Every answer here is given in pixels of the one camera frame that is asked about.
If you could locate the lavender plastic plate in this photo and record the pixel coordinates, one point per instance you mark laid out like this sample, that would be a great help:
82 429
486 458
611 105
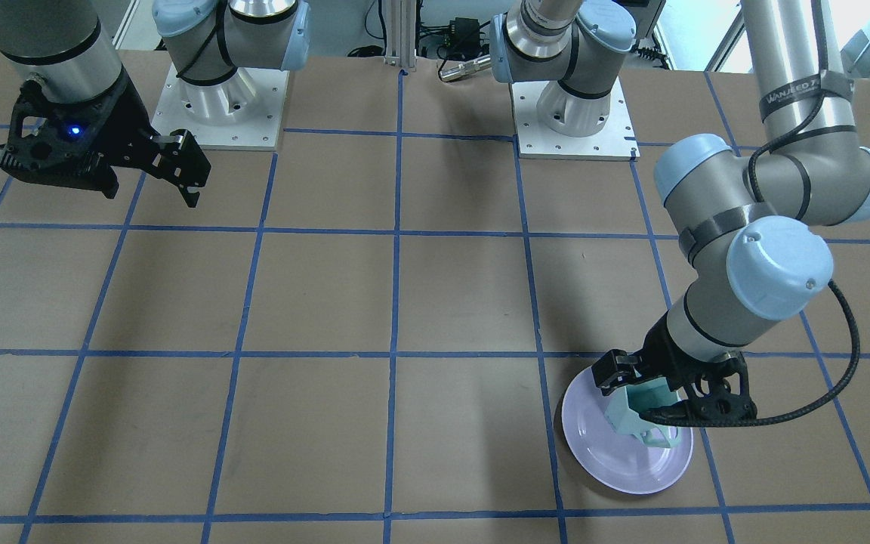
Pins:
620 462

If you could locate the mint green mug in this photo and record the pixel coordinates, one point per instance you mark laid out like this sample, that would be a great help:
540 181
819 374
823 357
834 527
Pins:
627 403

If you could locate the aluminium frame post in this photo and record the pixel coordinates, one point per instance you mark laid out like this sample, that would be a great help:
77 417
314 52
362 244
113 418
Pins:
400 33

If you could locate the silver cable connector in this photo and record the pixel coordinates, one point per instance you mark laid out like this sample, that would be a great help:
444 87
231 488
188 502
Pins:
465 69

